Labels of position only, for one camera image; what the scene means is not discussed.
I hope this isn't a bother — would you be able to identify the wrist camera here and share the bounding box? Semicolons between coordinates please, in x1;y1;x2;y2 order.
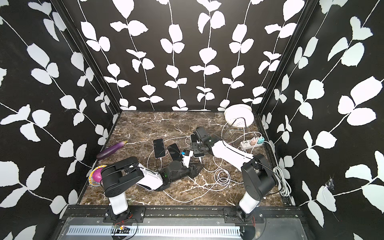
194;127;211;142
181;150;194;168

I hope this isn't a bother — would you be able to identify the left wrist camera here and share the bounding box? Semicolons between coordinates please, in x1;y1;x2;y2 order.
181;150;194;168

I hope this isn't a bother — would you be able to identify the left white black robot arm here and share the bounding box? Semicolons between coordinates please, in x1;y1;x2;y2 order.
101;157;205;215

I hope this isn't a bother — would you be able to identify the white power strip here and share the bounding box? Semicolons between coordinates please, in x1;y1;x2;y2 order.
240;137;265;150

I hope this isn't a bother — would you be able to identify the phone with pink case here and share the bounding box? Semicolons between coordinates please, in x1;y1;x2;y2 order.
167;144;183;162

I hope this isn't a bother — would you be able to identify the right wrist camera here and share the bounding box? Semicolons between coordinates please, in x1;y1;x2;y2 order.
194;127;211;142

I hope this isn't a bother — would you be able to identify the white round plate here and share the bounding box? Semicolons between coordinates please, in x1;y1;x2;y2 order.
224;104;255;128

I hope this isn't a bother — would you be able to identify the coiled white power cord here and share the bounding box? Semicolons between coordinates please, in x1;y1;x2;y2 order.
272;165;292;197

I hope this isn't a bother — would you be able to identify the bundled white cable lower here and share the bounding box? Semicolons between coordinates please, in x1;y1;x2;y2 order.
215;168;232;186

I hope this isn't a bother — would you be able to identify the white charging cable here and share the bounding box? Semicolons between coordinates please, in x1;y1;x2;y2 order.
161;167;229;204

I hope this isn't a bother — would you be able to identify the white perforated cable duct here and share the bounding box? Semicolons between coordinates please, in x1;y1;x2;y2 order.
66;226;241;238

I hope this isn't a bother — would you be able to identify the phone with blue-grey case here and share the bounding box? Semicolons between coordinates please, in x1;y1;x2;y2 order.
153;138;166;159

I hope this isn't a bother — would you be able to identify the phone with mint case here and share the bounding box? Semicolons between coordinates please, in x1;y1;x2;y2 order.
190;134;205;158

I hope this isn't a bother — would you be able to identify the purple eggplant toy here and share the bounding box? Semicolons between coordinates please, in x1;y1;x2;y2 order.
96;141;128;160

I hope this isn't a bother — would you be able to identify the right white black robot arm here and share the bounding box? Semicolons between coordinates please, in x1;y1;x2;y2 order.
192;136;277;215

